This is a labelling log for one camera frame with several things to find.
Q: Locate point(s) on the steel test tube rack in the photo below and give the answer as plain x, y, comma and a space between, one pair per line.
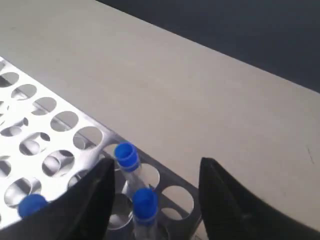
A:
47, 145

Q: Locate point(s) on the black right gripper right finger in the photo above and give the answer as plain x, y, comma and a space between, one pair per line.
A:
231, 212

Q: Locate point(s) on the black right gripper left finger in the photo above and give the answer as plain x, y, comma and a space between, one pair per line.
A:
81, 213

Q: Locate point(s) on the blue capped test tube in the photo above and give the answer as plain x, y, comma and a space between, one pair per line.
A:
130, 165
31, 204
145, 214

